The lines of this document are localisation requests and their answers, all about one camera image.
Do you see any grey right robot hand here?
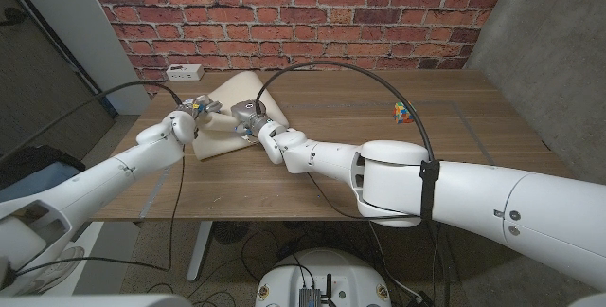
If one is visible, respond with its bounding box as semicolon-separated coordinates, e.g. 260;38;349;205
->
230;99;274;138

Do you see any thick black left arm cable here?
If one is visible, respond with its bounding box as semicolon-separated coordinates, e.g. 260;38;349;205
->
0;81;185;166

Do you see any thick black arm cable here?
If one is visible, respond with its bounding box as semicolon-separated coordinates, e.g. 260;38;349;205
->
254;60;437;164
0;81;185;166

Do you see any white table leg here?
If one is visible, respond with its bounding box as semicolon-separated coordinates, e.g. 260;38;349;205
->
187;221;214;283

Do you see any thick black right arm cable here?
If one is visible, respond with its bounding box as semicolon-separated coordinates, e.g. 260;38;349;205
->
254;60;437;164

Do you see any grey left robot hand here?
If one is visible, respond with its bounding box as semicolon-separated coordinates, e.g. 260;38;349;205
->
174;93;223;121

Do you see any white floor cable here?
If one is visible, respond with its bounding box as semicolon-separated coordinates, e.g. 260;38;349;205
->
368;221;422;302

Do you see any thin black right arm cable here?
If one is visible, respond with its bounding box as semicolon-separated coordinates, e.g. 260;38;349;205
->
306;172;451;307

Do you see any blue storage bin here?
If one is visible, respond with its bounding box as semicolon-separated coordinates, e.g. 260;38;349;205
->
0;160;91;204

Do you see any black cloth bundle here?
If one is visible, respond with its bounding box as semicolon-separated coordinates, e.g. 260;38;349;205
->
0;144;87;190

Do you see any printed brick wall backdrop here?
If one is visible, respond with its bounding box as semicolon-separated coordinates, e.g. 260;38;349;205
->
78;0;515;98

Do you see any grey sneaker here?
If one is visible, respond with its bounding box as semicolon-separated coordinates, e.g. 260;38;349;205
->
16;245;85;297

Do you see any small silver electronics box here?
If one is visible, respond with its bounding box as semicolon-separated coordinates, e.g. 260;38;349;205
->
297;287;323;307

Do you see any cream memory foam sheet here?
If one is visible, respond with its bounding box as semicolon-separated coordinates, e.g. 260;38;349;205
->
191;70;291;162

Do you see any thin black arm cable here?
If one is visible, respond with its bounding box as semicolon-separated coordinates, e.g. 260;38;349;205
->
13;143;187;278
306;172;451;307

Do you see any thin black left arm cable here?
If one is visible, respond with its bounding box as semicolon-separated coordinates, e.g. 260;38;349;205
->
13;143;187;278

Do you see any white power strip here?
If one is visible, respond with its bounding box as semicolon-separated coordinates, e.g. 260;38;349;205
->
165;63;205;82

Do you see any multicolour puzzle cube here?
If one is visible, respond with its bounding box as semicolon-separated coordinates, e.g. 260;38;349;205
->
392;101;416;125

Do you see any white robot torso base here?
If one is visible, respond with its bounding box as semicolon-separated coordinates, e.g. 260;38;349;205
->
255;248;393;307

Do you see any white wall panel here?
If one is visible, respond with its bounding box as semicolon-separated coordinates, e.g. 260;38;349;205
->
4;0;152;117

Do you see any round black floor fan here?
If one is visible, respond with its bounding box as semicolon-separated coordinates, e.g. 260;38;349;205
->
211;221;250;245

